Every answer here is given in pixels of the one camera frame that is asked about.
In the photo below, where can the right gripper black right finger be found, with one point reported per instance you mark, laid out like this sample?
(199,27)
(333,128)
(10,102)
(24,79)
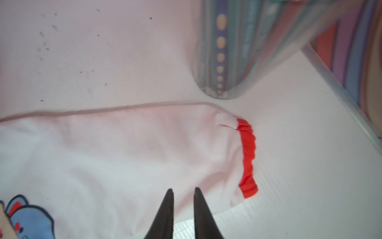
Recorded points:
(204,223)

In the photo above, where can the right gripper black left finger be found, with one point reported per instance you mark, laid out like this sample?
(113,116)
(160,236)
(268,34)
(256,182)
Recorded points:
(163,224)

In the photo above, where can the rainbow red white kids jacket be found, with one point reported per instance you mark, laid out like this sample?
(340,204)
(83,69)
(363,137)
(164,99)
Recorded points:
(104,175)

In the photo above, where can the clear cup of pencils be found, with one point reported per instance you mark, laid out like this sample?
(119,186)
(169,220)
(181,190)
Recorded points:
(238,41)

